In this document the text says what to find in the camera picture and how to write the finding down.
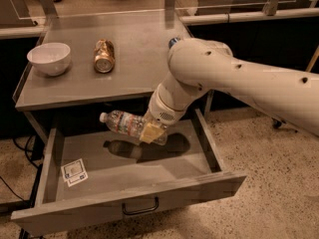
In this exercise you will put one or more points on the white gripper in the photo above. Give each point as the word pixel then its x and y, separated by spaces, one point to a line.
pixel 160 113

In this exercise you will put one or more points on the clear plastic water bottle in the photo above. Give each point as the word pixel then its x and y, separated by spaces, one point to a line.
pixel 126 123

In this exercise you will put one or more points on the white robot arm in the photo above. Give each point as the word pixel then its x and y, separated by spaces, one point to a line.
pixel 252 77

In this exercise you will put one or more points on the grey open top drawer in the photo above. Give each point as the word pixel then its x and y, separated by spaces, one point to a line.
pixel 185 171

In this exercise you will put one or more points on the grey cabinet counter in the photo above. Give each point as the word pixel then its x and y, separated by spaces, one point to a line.
pixel 119 56

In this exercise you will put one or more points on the white tag sticker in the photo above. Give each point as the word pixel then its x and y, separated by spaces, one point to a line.
pixel 74 172

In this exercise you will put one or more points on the gold soda can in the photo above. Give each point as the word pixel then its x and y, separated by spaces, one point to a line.
pixel 104 56

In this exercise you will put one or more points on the blue soda can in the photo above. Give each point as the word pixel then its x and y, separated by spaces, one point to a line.
pixel 173 41

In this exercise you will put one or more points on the white bowl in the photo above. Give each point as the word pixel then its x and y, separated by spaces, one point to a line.
pixel 50 59

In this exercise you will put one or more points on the black drawer handle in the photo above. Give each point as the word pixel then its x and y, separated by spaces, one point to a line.
pixel 140 206

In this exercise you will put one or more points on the grey horizontal rail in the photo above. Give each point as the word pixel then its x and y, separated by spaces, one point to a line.
pixel 248 17

